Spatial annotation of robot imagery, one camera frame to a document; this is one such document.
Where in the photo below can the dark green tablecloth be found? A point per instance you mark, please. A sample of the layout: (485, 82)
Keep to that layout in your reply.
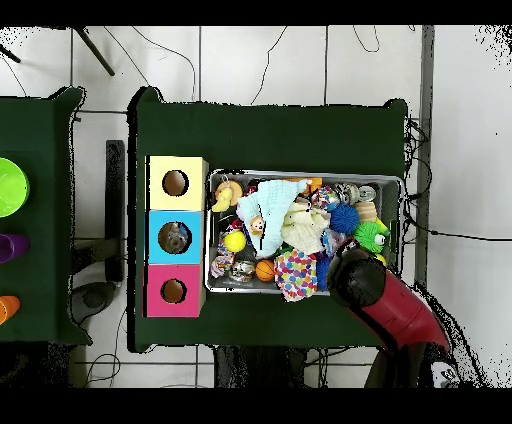
(260, 136)
(40, 120)

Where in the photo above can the orange cup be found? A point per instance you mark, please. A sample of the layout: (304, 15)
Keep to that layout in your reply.
(8, 308)

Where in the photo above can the cream knitted cloth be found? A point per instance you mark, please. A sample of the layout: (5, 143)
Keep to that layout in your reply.
(304, 232)

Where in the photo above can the yellow tennis ball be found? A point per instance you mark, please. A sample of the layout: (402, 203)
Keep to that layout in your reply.
(235, 242)

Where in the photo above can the black tripod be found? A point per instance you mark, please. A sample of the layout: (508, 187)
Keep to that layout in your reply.
(96, 52)

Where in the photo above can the mint green cloth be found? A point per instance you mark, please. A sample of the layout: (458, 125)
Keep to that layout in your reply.
(272, 200)

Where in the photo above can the purple cup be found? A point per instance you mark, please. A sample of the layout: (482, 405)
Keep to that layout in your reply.
(14, 248)

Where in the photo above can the polka dot cloth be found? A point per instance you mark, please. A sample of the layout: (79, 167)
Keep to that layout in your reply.
(296, 276)

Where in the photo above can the green spiky monster toy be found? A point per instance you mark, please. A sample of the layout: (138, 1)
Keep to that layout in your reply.
(366, 236)

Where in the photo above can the silver mesh bin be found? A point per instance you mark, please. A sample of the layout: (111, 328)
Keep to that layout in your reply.
(248, 176)

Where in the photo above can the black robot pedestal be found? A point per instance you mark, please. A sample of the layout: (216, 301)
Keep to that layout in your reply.
(256, 368)

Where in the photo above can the plain yellow ball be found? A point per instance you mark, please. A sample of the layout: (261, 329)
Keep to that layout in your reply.
(381, 259)

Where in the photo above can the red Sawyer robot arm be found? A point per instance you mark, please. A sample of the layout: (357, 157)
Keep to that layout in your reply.
(392, 312)

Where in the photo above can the blue spiky ball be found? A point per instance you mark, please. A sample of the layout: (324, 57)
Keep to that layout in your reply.
(322, 274)

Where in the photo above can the wooden three-hole box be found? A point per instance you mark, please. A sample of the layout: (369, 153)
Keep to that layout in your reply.
(156, 200)

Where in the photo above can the black panel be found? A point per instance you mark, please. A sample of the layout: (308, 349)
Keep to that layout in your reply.
(115, 180)

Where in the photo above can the lime green bowl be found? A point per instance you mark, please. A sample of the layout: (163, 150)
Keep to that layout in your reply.
(12, 188)

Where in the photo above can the brown plush toy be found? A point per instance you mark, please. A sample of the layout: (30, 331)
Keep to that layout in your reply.
(256, 224)

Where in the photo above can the crushed blue-label plastic bottle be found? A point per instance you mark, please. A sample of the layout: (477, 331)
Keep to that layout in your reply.
(332, 240)

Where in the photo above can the yellow plush duck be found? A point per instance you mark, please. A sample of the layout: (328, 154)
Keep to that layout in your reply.
(224, 198)

